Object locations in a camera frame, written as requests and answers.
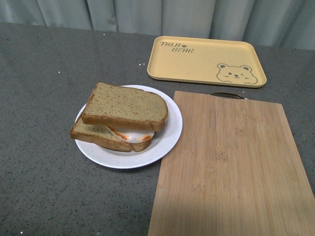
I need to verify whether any white round plate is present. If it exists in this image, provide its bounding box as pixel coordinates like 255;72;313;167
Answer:
75;85;183;169

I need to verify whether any bread slice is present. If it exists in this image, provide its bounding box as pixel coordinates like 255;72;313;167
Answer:
82;82;168;132
69;116;153;152

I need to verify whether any fried egg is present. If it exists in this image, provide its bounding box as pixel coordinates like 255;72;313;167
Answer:
106;126;155;144

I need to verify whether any bamboo cutting board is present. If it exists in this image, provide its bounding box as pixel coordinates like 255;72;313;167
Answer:
148;91;315;236

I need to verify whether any yellow bear tray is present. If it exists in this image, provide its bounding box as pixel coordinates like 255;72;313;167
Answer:
147;36;267;88

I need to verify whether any grey curtain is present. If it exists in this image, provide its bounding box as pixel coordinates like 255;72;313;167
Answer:
0;0;315;50

